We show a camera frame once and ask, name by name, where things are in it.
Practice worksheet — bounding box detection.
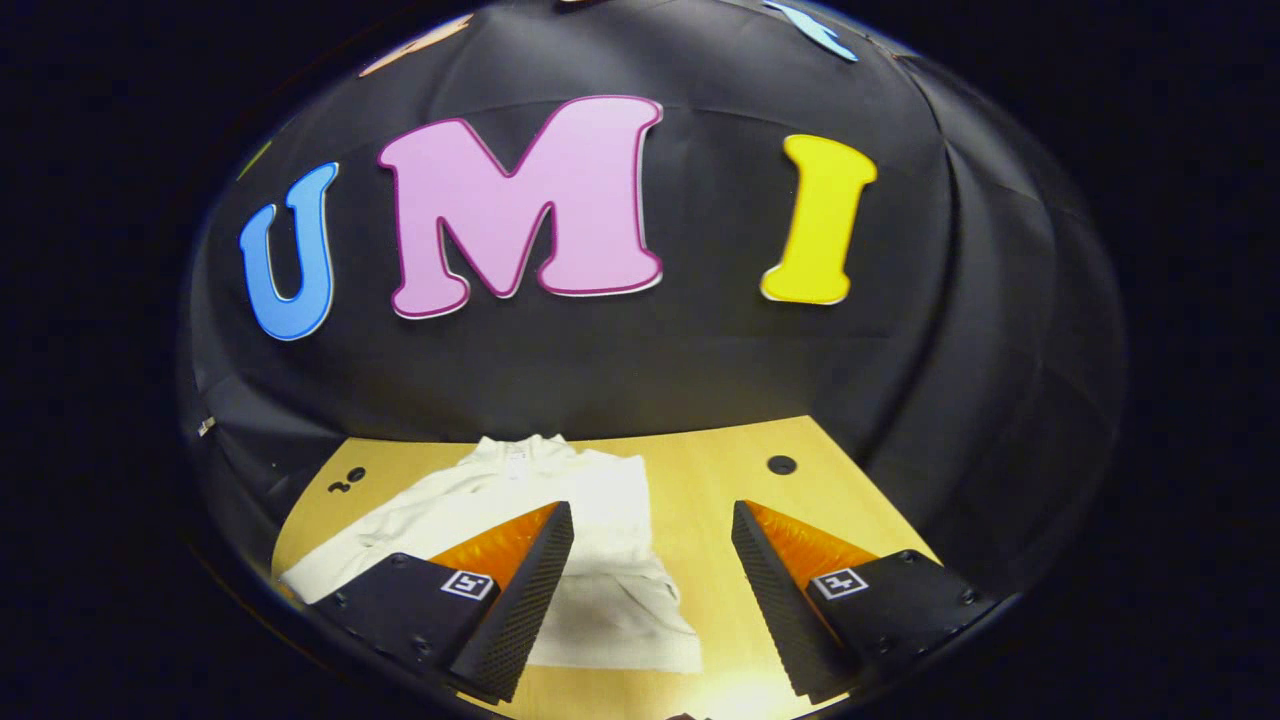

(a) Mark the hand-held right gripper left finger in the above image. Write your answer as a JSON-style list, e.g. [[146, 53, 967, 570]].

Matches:
[[312, 501, 576, 704]]

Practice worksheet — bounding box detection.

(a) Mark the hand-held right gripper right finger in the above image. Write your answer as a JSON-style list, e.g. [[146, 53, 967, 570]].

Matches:
[[730, 500, 1001, 701]]

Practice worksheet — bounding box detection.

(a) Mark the white sweatshirt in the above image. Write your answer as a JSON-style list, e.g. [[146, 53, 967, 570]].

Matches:
[[278, 434, 703, 674]]

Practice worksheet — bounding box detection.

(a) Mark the black backdrop cloth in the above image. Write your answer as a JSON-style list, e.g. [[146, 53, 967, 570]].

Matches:
[[180, 0, 1131, 601]]

